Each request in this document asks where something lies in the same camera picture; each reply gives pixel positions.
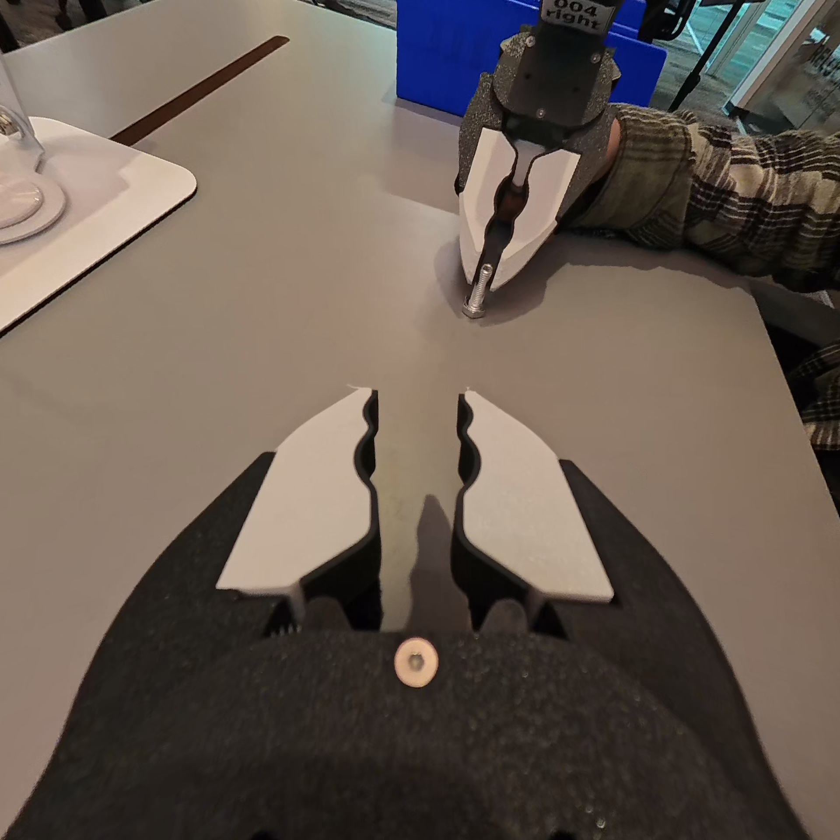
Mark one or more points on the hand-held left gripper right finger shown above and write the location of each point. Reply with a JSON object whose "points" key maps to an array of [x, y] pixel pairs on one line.
{"points": [[525, 518]]}

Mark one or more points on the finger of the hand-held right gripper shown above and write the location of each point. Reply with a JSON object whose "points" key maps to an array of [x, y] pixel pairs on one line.
{"points": [[482, 190], [541, 210]]}

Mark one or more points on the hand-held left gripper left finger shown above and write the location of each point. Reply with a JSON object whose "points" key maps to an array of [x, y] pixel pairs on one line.
{"points": [[308, 505]]}

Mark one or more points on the steel hex bolt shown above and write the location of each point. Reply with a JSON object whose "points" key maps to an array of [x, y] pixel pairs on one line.
{"points": [[478, 294]]}

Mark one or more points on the blue plastic bin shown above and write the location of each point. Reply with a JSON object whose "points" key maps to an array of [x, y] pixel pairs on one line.
{"points": [[446, 59]]}

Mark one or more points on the person's right forearm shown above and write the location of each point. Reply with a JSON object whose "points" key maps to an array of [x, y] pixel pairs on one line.
{"points": [[722, 197]]}

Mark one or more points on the person's right hand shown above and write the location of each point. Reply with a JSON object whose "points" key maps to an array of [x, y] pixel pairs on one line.
{"points": [[615, 141]]}

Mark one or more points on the brown cardboard moving box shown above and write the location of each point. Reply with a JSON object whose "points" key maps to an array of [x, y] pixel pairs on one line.
{"points": [[820, 72]]}

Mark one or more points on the person's plaid shirt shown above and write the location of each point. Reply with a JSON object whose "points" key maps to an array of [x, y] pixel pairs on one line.
{"points": [[817, 400]]}

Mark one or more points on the instruction sheet on white stand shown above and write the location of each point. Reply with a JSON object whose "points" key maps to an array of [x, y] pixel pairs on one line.
{"points": [[85, 216]]}

